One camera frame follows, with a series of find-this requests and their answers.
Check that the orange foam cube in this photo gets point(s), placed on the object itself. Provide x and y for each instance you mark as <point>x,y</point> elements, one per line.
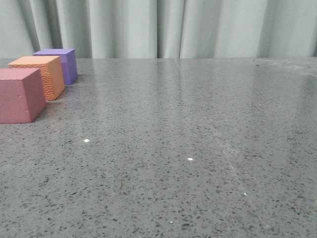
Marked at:
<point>51,73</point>

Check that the purple foam cube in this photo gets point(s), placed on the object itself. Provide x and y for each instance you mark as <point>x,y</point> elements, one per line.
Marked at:
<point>68,62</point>

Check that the grey-green curtain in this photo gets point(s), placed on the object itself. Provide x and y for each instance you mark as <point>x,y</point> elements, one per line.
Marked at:
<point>160,28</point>

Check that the pink foam cube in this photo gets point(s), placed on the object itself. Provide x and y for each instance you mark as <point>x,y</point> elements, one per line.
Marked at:
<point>22,96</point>

